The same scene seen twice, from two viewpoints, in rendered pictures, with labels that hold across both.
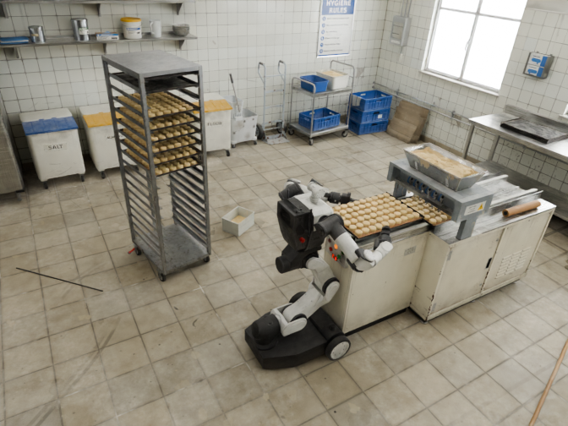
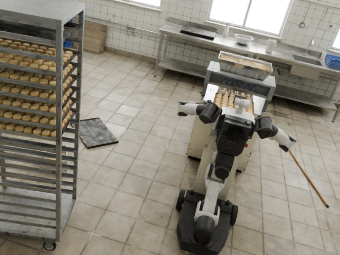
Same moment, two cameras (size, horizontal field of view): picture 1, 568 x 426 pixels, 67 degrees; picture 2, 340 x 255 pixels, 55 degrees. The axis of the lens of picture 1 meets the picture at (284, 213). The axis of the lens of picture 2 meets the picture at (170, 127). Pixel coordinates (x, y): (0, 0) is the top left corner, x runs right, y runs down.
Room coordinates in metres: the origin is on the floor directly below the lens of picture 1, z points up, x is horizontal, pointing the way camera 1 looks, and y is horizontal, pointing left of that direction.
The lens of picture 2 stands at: (1.30, 1.89, 2.29)
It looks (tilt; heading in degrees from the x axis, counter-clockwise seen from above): 30 degrees down; 309
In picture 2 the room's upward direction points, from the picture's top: 12 degrees clockwise
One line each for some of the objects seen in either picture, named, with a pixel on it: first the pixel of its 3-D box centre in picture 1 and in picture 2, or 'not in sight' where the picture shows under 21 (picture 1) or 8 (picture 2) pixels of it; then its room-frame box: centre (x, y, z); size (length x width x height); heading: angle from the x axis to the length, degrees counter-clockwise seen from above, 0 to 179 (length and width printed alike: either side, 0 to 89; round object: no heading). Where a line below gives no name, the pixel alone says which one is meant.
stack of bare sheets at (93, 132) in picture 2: not in sight; (93, 131); (4.17, -0.22, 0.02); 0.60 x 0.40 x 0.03; 168
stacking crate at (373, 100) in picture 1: (370, 101); not in sight; (7.10, -1.32, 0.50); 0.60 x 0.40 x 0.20; 124
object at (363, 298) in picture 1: (370, 272); (219, 153); (2.64, -0.70, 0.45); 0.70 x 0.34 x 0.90; 121
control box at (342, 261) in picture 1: (337, 250); (224, 145); (2.46, -0.39, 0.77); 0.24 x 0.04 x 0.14; 31
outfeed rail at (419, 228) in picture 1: (454, 216); not in sight; (2.84, -1.31, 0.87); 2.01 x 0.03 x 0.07; 121
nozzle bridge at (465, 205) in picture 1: (434, 196); (237, 87); (2.90, -1.14, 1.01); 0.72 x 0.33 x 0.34; 31
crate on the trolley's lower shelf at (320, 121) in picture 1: (319, 119); not in sight; (6.66, -0.48, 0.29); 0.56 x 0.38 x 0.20; 130
